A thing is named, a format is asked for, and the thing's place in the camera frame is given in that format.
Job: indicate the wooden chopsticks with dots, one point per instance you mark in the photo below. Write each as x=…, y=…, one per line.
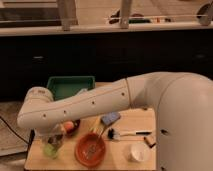
x=95, y=125

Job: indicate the blue sponge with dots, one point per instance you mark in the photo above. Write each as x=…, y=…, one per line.
x=110, y=118

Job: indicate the metal fork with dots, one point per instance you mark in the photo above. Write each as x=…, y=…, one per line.
x=96, y=145

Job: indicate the green cup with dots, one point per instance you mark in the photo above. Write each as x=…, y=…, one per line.
x=50, y=151

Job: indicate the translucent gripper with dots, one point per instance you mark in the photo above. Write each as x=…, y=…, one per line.
x=54, y=138

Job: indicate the green plastic tray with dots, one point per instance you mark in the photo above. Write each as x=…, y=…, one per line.
x=67, y=86

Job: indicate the orange plastic bowl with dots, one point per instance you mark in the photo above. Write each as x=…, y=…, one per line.
x=80, y=153

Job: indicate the dark bowl with fruit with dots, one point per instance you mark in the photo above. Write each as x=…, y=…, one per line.
x=73, y=131

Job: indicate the white cup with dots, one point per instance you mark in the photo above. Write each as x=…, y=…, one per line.
x=137, y=152

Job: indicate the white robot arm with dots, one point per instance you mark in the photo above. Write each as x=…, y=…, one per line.
x=182, y=102

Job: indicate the black dish brush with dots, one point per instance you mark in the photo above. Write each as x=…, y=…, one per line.
x=115, y=135

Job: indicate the orange fruit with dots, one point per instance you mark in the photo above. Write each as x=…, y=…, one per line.
x=68, y=125

